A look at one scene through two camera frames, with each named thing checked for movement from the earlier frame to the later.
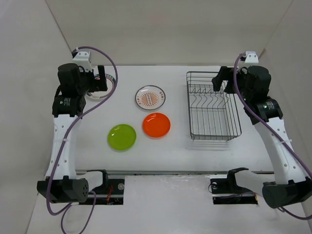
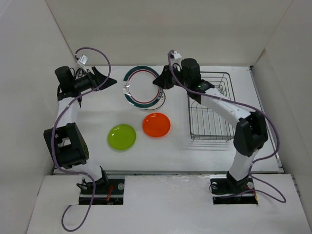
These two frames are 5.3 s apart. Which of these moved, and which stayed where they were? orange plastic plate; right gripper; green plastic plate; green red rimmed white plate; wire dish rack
Moved: right gripper; green red rimmed white plate
Stayed: wire dish rack; green plastic plate; orange plastic plate
